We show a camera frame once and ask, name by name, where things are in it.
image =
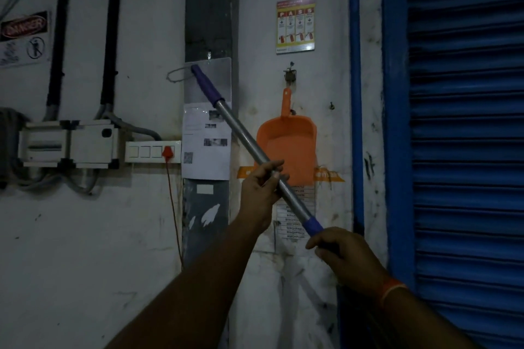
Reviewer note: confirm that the person's right hand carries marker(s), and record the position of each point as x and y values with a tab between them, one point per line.
356	258

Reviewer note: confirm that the person's left hand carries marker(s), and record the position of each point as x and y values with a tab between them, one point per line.
258	193

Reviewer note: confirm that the orange plastic dustpan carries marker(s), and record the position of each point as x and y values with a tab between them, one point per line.
290	144

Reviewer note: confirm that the person's left forearm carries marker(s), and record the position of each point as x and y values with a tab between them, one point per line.
192	295

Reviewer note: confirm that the white label list sheet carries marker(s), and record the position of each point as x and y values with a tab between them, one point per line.
286	213

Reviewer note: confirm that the orange wrist band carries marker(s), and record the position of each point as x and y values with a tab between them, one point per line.
391	289

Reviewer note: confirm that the small white label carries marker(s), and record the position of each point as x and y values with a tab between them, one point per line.
204	189

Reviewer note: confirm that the printed white paper notice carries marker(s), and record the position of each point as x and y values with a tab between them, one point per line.
200	164

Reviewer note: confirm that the orange tape strip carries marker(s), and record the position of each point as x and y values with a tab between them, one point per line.
327	175

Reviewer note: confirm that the red plug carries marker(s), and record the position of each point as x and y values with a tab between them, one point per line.
167	153

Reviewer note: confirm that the clear plastic sheet holder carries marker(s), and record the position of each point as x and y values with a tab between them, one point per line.
217	74

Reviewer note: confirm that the grey flexible conduit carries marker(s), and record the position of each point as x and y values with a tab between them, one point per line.
131	126

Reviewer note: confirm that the blue roller shutter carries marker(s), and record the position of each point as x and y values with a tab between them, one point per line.
466	156

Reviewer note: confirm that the blue vertical pipe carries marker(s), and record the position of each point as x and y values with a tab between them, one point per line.
355	74

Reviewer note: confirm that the white electrical box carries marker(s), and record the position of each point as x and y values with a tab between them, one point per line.
92	144

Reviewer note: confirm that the dark grey metal column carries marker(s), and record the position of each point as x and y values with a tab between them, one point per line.
211	1

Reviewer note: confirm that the black conduit pipe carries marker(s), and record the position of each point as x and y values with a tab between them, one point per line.
59	34
111	34

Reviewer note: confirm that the white breaker box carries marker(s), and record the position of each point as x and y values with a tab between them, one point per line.
43	144

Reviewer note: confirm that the white prohibition sign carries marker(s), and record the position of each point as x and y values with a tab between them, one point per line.
24	40

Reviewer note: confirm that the metal wall hook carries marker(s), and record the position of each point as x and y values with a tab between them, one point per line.
290	74

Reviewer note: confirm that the fire safety wall poster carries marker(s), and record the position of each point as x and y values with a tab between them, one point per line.
295	25

